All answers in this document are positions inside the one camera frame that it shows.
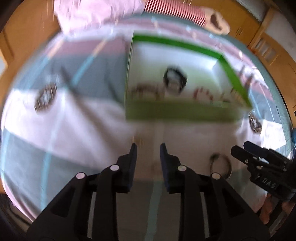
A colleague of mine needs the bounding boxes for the thin dark ring bracelet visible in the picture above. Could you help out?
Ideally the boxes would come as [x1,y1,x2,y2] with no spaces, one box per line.
[209,153,233,179]

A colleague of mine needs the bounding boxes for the pink bead bracelet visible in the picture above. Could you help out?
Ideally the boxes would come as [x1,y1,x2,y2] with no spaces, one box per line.
[130,83,165,100]

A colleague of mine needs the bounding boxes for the cream strap watch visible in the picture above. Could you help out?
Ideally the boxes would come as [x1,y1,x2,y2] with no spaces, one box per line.
[219,88,244,105]

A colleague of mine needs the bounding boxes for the red bead bracelet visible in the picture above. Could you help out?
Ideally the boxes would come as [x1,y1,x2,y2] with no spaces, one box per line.
[193,87,214,104]

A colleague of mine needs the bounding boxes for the black wrist watch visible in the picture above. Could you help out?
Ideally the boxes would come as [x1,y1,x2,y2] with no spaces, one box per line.
[163,66,188,95]

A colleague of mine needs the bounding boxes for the person hand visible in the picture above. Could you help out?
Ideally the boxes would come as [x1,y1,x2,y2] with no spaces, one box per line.
[259,193,290,225]

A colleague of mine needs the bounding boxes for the blue cloth item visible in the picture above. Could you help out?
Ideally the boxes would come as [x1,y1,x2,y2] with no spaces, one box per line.
[291,128,296,159]

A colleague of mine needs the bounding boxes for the green cardboard box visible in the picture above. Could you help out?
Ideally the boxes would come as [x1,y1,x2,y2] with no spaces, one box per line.
[125,34,252,122]

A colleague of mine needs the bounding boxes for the wooden wardrobe cabinets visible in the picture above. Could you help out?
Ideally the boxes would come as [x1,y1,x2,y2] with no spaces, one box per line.
[222,0,296,112]

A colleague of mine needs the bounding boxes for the pink pillow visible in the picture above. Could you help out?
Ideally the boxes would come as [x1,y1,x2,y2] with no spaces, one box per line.
[54,0,145,35]

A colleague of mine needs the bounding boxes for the striped plush toy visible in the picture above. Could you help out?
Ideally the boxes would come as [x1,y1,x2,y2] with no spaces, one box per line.
[144,0,231,35]

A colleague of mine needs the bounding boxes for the wooden headboard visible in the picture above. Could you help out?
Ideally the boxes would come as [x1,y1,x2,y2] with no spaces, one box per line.
[0,0,61,103]

